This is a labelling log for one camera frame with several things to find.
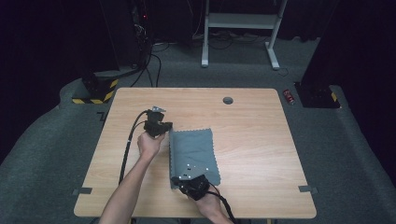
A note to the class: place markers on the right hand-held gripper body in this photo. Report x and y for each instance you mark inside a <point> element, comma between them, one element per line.
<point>196,186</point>

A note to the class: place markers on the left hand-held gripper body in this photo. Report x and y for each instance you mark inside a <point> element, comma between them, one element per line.
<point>153,124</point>

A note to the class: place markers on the grey cloth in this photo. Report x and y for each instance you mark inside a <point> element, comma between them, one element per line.
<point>193,149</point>

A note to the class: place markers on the person's left hand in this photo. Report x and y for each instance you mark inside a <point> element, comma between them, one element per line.
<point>149,146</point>

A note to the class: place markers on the person's right hand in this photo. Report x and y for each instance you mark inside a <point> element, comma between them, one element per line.
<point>210,203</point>

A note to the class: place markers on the yellow-black striped stand base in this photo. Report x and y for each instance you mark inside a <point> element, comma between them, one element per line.
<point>102,90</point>

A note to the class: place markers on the grey table grommet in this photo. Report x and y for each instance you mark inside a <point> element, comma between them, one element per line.
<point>228,100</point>

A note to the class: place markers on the dark equipment rack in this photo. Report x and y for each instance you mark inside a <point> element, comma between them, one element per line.
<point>141,31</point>

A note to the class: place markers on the grey tape piece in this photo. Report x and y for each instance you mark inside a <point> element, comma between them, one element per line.
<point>82,191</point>
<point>308,188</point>

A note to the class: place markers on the red can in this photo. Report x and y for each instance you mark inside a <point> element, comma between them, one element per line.
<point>288,96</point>

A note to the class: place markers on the white metal stand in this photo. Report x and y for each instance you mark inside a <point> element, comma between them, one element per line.
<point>239,21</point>

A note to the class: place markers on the black stand base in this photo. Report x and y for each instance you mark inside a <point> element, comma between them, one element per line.
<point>317,96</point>

